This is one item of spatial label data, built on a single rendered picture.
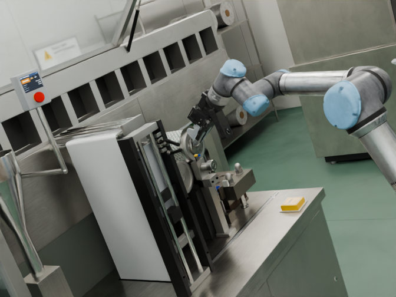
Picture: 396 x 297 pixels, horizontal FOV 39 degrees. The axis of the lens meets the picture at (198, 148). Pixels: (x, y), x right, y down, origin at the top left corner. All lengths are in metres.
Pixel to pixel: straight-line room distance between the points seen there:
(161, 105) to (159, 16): 3.93
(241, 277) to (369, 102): 0.68
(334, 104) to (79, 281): 1.11
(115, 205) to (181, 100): 0.82
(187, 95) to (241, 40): 4.53
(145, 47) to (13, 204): 1.10
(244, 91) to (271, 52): 5.18
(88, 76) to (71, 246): 0.64
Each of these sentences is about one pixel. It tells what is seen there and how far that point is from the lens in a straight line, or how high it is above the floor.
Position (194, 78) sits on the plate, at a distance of 2.69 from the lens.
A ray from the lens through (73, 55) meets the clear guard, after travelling 2.18.
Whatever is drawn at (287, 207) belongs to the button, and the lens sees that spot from 2.15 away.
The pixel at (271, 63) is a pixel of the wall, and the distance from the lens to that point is 7.02.
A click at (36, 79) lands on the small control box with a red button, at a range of 1.63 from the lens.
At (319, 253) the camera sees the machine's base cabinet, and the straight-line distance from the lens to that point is 2.28.
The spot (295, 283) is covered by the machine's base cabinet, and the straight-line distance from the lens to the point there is 2.11.
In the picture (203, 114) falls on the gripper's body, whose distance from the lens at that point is 1.93.
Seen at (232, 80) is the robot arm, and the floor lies 1.47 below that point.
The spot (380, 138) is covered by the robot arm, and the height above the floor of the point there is 1.27.
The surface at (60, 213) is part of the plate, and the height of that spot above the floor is 1.21.
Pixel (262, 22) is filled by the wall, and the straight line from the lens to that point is 6.93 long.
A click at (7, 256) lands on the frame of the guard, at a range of 1.25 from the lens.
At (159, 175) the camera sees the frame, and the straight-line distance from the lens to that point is 1.77.
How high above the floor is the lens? 1.77
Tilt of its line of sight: 15 degrees down
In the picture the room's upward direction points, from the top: 19 degrees counter-clockwise
